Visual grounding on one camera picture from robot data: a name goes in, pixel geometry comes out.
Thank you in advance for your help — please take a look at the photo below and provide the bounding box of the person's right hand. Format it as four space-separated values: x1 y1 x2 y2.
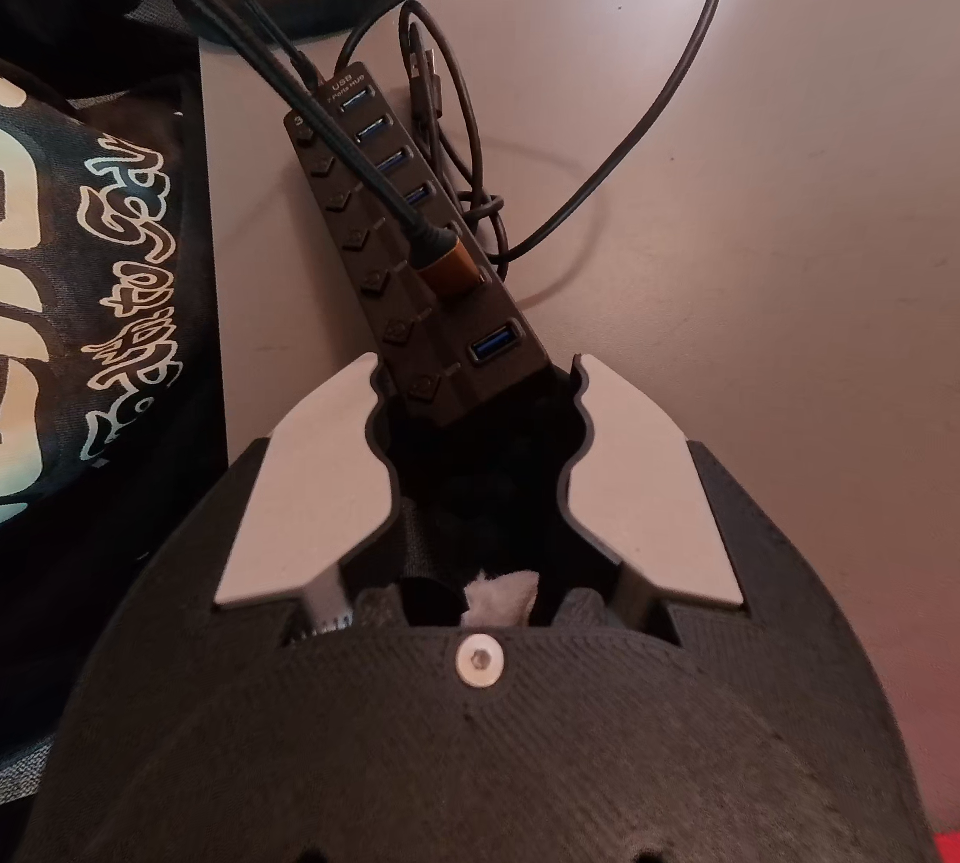
463 569 541 628

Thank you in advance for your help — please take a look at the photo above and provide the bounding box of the black braided usb cable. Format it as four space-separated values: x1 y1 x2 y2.
75 0 485 302

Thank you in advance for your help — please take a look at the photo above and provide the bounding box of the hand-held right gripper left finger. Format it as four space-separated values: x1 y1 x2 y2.
213 351 400 630

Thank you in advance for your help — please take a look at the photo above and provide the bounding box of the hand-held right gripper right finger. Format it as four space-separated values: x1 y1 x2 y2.
557 351 751 630

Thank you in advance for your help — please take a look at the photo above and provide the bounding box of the thin black hub cable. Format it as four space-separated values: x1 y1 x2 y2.
333 0 727 283

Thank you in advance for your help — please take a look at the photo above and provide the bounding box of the black multi-port usb hub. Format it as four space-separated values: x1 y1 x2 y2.
283 62 565 429

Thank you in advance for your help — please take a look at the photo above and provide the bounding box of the person's black printed shirt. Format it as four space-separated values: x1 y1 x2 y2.
0 56 230 804

